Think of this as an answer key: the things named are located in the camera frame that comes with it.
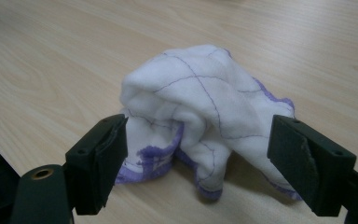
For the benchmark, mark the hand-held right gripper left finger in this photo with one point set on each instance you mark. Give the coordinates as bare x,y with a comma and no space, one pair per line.
99,161

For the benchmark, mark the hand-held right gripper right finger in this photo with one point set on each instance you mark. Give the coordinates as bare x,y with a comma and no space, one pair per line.
310,168

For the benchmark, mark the white cloth with purple edging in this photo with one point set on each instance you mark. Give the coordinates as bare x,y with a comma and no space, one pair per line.
199,102

